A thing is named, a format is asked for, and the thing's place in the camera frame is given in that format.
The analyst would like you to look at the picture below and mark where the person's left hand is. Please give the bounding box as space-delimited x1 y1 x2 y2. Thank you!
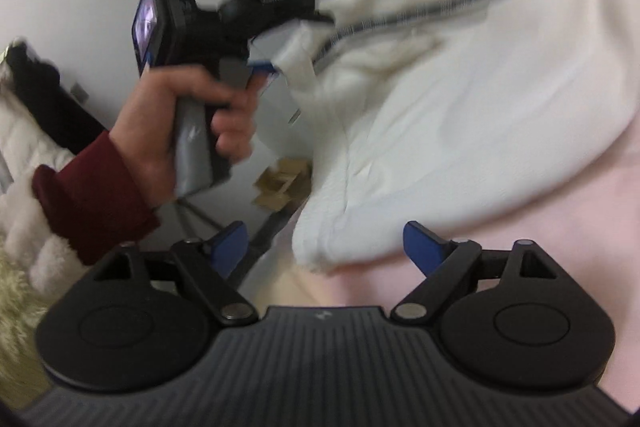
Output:
110 65 267 208

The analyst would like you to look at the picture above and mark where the white fluffy blanket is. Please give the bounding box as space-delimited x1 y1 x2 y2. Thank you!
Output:
1 91 87 409

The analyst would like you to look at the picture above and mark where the cardboard box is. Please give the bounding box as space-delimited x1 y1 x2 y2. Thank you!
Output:
253 157 312 212

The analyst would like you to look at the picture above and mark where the pastel rainbow bed sheet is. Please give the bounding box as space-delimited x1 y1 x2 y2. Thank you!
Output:
240 143 639 411

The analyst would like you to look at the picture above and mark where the white knit zip jacket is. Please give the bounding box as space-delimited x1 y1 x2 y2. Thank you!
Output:
273 0 639 271

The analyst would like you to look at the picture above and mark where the dark red sleeve forearm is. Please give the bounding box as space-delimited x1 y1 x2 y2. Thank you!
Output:
32 133 160 265

